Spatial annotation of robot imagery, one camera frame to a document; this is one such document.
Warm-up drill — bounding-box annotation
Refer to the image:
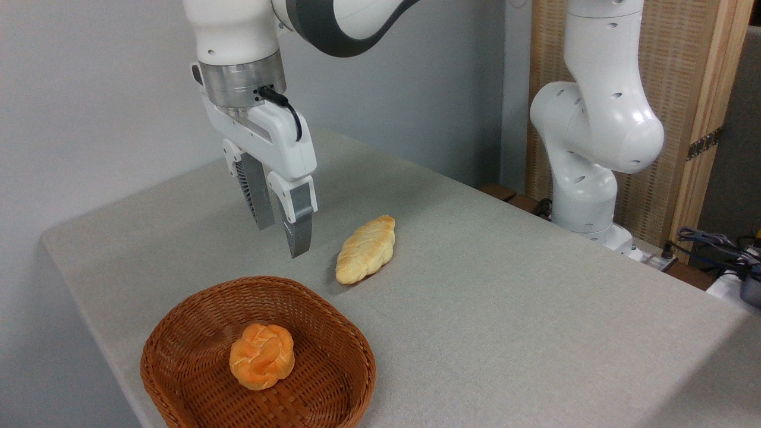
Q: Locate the wooden framed woven screen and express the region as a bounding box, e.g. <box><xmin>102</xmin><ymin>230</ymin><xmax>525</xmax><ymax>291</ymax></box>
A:
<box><xmin>526</xmin><ymin>0</ymin><xmax>756</xmax><ymax>263</ymax></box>

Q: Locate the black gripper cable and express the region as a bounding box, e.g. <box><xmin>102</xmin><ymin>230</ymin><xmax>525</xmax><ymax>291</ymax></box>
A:
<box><xmin>258</xmin><ymin>86</ymin><xmax>303</xmax><ymax>143</ymax></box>

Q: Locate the grey device box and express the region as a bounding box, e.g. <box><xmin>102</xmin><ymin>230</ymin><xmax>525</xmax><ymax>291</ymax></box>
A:
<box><xmin>740</xmin><ymin>265</ymin><xmax>761</xmax><ymax>309</ymax></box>

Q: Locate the brown wooden block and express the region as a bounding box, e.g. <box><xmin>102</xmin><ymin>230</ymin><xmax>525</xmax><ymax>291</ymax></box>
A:
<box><xmin>480</xmin><ymin>182</ymin><xmax>517</xmax><ymax>203</ymax></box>
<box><xmin>507</xmin><ymin>194</ymin><xmax>551</xmax><ymax>219</ymax></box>

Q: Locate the long braided bread loaf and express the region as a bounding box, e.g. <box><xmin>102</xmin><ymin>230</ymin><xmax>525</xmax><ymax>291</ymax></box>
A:
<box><xmin>335</xmin><ymin>215</ymin><xmax>397</xmax><ymax>285</ymax></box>

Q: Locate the brown wicker basket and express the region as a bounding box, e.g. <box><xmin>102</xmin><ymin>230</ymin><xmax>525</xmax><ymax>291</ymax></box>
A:
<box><xmin>140</xmin><ymin>276</ymin><xmax>377</xmax><ymax>428</ymax></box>

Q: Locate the round braided bread roll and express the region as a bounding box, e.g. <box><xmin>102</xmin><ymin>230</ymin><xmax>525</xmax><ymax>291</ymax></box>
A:
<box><xmin>229</xmin><ymin>323</ymin><xmax>295</xmax><ymax>391</ymax></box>

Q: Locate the metal screen hinge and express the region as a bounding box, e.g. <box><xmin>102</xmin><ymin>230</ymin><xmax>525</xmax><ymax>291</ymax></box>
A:
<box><xmin>686</xmin><ymin>126</ymin><xmax>725</xmax><ymax>162</ymax></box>

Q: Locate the grey tablecloth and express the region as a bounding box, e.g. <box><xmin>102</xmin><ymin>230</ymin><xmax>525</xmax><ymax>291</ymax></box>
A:
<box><xmin>40</xmin><ymin>127</ymin><xmax>761</xmax><ymax>428</ymax></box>

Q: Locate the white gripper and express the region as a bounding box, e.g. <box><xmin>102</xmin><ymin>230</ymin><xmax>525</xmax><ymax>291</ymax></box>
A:
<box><xmin>201</xmin><ymin>94</ymin><xmax>319</xmax><ymax>259</ymax></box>

